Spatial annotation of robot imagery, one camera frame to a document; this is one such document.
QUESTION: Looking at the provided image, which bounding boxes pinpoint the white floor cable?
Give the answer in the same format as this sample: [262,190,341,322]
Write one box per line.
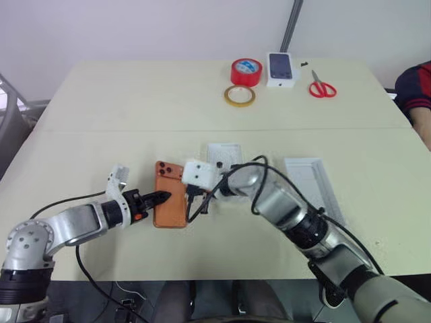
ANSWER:
[113,281,148,303]

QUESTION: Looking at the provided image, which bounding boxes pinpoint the black floor device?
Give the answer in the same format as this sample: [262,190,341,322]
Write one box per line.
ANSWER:
[113,297,136,323]

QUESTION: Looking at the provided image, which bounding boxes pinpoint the grey metal chair frame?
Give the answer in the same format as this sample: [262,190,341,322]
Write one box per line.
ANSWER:
[0,72,46,181]

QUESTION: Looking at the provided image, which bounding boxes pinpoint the red handled scissors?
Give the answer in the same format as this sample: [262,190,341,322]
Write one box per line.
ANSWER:
[308,69,338,99]

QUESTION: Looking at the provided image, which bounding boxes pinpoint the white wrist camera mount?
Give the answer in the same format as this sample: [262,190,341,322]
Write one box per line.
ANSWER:
[183,160,217,190]
[106,163,132,227]

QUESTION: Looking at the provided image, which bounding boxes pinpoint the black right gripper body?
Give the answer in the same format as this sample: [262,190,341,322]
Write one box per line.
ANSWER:
[185,183,211,200]

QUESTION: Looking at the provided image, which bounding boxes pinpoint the yellow tape roll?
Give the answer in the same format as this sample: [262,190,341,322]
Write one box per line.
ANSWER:
[224,85,257,108]

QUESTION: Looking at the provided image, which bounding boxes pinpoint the white phone box base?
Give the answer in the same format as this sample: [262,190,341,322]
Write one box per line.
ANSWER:
[205,143,244,176]

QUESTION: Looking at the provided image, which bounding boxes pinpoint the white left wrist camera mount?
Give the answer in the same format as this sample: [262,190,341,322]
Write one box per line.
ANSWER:
[106,163,132,227]

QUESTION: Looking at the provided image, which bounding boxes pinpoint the person in red striped shirt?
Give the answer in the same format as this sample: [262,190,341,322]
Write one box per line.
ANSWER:
[394,60,431,119]

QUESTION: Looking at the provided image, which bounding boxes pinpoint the white box with phone print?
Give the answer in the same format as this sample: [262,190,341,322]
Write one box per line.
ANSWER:
[266,51,302,89]

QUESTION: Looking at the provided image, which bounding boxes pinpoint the orange smartphone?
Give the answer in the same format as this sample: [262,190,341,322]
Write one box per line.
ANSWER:
[153,160,189,229]

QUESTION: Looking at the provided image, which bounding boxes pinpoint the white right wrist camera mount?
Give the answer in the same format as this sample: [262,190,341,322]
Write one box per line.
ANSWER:
[183,160,217,190]

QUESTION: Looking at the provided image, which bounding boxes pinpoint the white phone box lid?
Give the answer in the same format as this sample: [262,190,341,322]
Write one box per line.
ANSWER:
[284,155,347,225]

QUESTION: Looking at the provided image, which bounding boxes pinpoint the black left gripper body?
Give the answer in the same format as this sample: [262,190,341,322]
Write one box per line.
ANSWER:
[122,188,150,225]

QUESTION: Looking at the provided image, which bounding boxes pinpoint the red tape roll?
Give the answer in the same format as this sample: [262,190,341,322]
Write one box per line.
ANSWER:
[230,57,263,87]

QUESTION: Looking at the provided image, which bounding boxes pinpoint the grey metal post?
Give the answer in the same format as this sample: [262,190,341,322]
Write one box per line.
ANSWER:
[279,0,304,52]

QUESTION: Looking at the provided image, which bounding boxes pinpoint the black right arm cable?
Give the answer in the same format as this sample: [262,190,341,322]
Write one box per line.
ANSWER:
[187,155,385,276]

